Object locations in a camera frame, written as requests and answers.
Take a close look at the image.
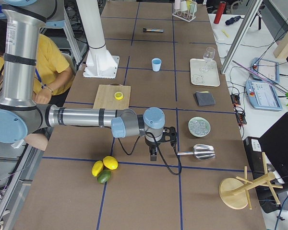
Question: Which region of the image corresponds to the yellow lemon upper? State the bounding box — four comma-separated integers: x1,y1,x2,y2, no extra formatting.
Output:
102,156,119,170

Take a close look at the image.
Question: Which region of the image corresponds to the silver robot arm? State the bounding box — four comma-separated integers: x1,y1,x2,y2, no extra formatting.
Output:
0,0,165,161

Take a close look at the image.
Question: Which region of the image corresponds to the person in yellow shirt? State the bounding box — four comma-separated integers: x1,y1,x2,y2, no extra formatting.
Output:
0,18,74,151

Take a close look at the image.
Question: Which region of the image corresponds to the steel muddler black tip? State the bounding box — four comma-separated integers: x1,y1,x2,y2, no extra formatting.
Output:
143,28,164,33

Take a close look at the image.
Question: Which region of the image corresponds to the steel ice scoop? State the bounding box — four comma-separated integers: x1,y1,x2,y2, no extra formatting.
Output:
177,144,216,161

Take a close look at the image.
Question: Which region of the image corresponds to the yellow lemon left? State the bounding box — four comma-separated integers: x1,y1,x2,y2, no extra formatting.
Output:
91,161,104,177

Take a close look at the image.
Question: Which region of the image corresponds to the black monitor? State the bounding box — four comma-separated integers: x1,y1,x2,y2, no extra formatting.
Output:
243,112,288,201

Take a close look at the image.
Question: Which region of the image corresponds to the green bowl of ice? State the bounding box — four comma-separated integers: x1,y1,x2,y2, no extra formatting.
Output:
188,117,211,138

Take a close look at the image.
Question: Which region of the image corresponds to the white cup drying rack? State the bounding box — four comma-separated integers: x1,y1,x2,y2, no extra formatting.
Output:
172,0,197,22

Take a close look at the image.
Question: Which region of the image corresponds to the clear wine glass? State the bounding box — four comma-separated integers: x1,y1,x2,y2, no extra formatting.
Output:
203,47,216,71

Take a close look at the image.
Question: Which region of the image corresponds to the light blue cup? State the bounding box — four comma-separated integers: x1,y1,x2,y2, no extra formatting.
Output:
151,58,162,72

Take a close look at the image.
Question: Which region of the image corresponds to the aluminium frame post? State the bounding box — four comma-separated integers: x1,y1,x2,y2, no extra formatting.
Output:
220,0,263,74

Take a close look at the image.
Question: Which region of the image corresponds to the blue teach pendant far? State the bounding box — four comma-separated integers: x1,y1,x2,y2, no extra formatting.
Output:
250,57,280,83

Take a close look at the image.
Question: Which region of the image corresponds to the yellow lemon slice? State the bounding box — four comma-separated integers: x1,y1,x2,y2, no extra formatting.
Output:
114,92,124,100

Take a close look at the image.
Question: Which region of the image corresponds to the cream bear tray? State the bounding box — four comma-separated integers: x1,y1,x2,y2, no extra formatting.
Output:
190,58,220,87

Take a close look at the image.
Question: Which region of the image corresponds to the wooden cup tree stand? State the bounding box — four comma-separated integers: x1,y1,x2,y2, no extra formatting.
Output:
218,152,283,210

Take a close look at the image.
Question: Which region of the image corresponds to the blue teach pendant near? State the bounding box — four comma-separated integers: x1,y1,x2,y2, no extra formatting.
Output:
245,80,283,111

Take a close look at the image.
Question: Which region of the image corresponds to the blue teach pendant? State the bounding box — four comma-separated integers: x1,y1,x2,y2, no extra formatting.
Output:
245,80,283,111
250,57,280,83

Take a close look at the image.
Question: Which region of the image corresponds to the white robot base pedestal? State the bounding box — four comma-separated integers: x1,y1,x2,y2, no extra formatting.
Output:
77,0,120,79

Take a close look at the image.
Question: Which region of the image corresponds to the grey folded cloth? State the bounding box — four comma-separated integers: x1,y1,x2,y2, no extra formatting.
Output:
193,91,216,106

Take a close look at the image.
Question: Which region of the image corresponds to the green lime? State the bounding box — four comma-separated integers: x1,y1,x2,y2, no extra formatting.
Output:
97,169,111,184

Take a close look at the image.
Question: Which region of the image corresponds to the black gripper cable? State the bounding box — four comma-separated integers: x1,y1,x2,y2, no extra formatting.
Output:
117,131,182,175

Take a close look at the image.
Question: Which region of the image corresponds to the red cylinder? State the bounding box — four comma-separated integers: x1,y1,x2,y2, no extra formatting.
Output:
213,1,227,24

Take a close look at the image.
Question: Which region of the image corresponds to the bamboo cutting board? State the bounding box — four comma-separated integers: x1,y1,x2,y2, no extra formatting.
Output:
93,85,131,110

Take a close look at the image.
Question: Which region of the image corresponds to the dark blue folded umbrella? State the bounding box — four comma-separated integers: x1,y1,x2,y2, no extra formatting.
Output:
225,15,244,26

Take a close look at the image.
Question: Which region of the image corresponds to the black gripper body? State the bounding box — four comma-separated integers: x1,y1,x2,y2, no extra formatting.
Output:
145,140,160,156

